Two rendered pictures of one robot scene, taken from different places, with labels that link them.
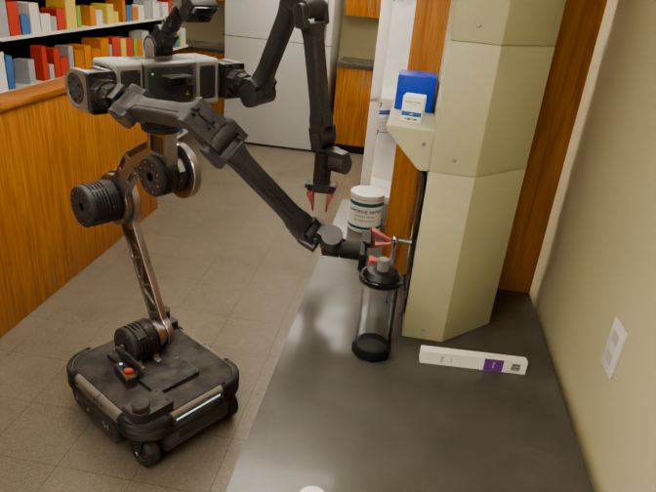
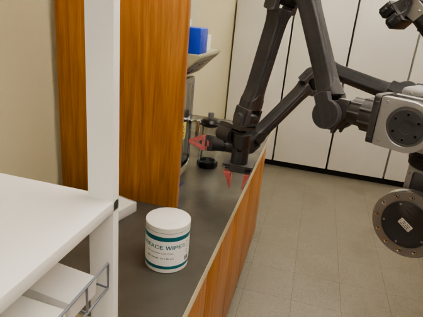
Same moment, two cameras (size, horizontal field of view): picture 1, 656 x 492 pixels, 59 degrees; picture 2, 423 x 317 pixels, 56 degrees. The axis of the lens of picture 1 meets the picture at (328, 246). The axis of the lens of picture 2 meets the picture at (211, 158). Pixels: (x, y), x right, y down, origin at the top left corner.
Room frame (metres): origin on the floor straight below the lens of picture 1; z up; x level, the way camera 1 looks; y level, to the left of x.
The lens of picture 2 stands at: (3.10, 0.09, 1.66)
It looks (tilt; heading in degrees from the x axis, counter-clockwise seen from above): 20 degrees down; 186
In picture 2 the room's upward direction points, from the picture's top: 5 degrees clockwise
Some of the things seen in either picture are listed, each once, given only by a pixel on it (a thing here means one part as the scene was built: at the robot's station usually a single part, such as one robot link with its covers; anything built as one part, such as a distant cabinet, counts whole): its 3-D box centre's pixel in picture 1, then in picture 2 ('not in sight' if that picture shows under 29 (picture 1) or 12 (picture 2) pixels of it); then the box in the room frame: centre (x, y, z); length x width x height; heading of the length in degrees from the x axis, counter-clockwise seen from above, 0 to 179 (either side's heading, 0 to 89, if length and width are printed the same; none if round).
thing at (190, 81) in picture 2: (413, 229); (179, 127); (1.51, -0.23, 1.19); 0.30 x 0.01 x 0.40; 173
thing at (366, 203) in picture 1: (365, 209); (167, 239); (2.09, -0.13, 1.02); 0.13 x 0.13 x 0.15
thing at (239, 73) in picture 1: (239, 82); (367, 114); (2.06, 0.36, 1.45); 0.09 x 0.08 x 0.12; 142
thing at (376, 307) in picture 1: (376, 311); (208, 143); (1.26, -0.14, 1.06); 0.11 x 0.11 x 0.21
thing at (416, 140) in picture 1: (409, 133); (196, 63); (1.52, -0.18, 1.46); 0.32 x 0.12 x 0.10; 173
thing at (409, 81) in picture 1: (415, 90); (191, 39); (1.60, -0.19, 1.56); 0.10 x 0.10 x 0.09; 83
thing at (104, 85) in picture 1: (107, 95); not in sight; (1.67, 0.67, 1.45); 0.09 x 0.08 x 0.12; 142
